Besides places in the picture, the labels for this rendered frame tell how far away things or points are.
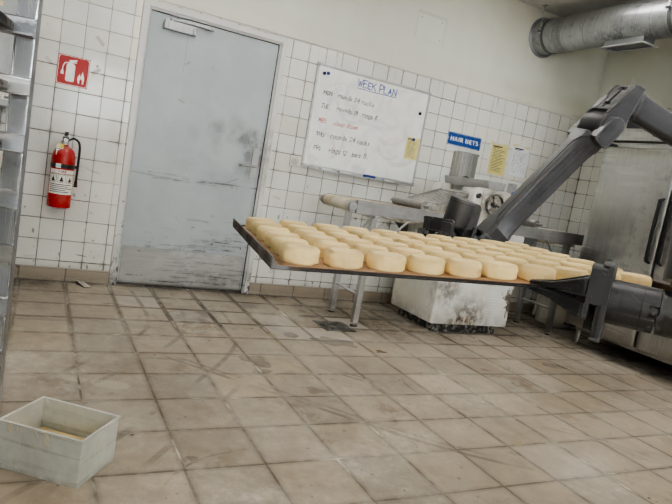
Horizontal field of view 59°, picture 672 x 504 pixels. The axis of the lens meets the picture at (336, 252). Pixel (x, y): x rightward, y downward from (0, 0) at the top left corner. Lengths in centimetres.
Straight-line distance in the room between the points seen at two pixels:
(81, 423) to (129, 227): 261
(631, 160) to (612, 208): 41
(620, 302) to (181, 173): 416
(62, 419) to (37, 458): 22
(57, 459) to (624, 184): 455
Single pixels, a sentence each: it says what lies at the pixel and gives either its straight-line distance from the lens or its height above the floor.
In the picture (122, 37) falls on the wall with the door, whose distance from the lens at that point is 466.
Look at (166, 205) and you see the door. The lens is 473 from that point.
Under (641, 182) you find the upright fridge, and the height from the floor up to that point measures 146.
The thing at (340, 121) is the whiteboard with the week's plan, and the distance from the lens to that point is 511.
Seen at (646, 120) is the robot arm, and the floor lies 132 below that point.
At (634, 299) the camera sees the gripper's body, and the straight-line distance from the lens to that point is 80.
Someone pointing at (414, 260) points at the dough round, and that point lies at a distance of 77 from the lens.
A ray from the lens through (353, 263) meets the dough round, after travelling 73.
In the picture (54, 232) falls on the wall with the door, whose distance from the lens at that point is 465.
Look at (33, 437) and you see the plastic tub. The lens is 215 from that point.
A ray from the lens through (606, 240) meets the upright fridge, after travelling 540.
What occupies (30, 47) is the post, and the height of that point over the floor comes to 120.
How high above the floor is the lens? 109
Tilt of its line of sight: 7 degrees down
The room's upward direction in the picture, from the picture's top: 10 degrees clockwise
